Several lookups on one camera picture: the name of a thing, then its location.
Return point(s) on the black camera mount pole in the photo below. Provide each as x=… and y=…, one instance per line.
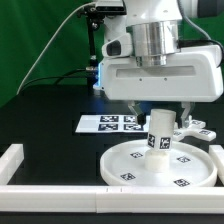
x=95, y=13

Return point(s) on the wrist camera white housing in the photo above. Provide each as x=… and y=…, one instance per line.
x=119, y=47

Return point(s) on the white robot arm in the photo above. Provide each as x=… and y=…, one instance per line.
x=144, y=59

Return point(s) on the white marker sheet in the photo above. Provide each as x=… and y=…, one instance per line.
x=110, y=124

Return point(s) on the white round table top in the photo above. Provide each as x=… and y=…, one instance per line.
x=133, y=163

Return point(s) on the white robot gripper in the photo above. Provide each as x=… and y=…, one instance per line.
x=191, y=75

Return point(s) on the white U-shaped frame fence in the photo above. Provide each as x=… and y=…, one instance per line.
x=100, y=199

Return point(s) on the white cross-shaped table base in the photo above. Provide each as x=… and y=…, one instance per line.
x=196, y=128

